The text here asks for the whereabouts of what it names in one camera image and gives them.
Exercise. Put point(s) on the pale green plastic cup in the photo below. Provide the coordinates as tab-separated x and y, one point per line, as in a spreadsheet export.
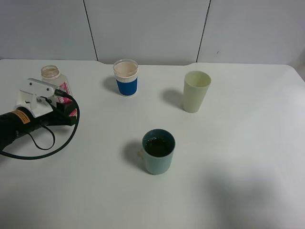
196	85

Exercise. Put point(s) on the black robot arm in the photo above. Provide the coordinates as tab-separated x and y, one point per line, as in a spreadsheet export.
21	122

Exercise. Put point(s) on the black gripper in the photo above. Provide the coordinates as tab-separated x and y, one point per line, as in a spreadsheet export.
58	117

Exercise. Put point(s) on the drink bottle with pink label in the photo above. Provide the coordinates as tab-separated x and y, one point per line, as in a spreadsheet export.
51	74

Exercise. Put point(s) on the teal plastic cup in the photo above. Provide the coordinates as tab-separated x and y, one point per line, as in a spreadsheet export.
157	151

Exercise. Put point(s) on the blue sleeved paper cup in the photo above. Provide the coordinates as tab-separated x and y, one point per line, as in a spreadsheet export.
126	74

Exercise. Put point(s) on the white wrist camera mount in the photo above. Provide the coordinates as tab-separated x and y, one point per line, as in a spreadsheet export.
34	95

